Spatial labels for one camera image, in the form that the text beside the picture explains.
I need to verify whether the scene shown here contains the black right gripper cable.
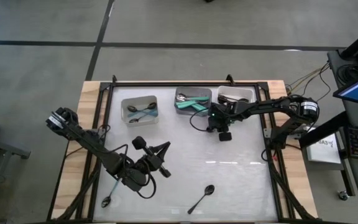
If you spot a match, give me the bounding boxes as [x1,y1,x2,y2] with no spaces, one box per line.
[190,107,211,132]

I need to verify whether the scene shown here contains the white paper sheet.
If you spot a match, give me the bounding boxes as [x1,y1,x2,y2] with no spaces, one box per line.
[305,126,342,165]

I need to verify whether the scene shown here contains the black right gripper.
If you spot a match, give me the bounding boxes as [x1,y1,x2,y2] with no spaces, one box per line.
[206,104,239,133]

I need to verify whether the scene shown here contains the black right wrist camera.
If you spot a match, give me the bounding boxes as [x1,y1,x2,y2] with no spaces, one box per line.
[218,131,233,142]

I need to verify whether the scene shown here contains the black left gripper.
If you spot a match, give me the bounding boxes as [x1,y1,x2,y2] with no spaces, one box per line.
[135,141,172,178]

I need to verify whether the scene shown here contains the black metal spoon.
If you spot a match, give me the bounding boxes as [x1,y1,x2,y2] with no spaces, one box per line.
[218,95,239,103]
[225,96,250,104]
[186,184,216,215]

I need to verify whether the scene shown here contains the black diagonal stand bar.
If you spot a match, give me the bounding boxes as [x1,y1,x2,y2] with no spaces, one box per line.
[299,111,350,149]

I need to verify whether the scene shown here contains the black coiled cable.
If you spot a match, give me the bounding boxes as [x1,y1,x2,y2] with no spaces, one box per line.
[336,63,358,85]

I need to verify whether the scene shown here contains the gray translucent plastic bin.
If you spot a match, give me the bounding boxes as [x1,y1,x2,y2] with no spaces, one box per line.
[174,86,213,118]

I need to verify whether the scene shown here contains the black spoon blue handle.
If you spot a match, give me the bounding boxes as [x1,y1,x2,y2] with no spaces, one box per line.
[101,179,121,209]
[128,109,159,124]
[127,105,159,118]
[134,101,158,116]

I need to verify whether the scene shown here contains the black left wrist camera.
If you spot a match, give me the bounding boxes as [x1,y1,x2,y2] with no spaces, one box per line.
[131,136,154,158]

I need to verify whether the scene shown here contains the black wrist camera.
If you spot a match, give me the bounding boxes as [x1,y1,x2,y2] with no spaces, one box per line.
[218,131,233,142]
[131,136,154,158]

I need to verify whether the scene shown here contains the yellow and black wire bundle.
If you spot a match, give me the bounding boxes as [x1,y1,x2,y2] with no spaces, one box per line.
[286,61,332,105]

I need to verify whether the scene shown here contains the white plastic bin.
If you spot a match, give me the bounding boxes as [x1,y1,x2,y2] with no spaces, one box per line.
[121,95,160,128]
[216,85,257,105]

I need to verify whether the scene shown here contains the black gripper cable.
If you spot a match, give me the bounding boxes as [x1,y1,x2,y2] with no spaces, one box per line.
[116,143,157,200]
[190,107,211,132]

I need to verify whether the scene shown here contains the black table frame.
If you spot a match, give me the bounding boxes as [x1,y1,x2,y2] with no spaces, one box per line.
[46,73,320,224]

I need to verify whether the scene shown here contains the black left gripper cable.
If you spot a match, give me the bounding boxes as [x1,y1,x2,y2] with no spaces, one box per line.
[116,143,157,200]

